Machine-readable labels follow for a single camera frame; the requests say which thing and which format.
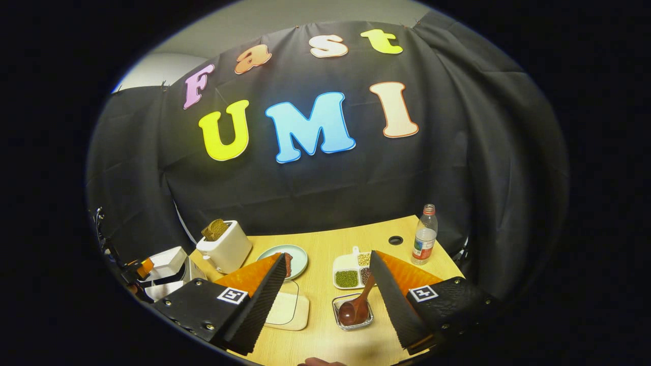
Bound white toaster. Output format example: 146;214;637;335
196;220;253;274

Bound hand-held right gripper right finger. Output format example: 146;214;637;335
369;250;501;356

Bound brown bread slice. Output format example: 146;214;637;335
201;219;229;241

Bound clear water bottle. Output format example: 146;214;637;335
411;204;438;266

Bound beige board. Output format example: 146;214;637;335
265;294;309;330

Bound clear square chopstick holder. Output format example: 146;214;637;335
332;293;374;331

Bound clear plastic tray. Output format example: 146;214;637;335
263;280;310;331

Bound white divided dish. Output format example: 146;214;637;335
333;246;377;290

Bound white rice cooker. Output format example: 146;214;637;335
140;247;206;303

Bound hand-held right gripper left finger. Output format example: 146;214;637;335
153;253;288;356

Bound pale green plate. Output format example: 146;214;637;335
257;245;309;281

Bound brown wooden spoon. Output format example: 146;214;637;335
338;274;376;327

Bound black backdrop cloth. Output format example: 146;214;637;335
85;10;569;300

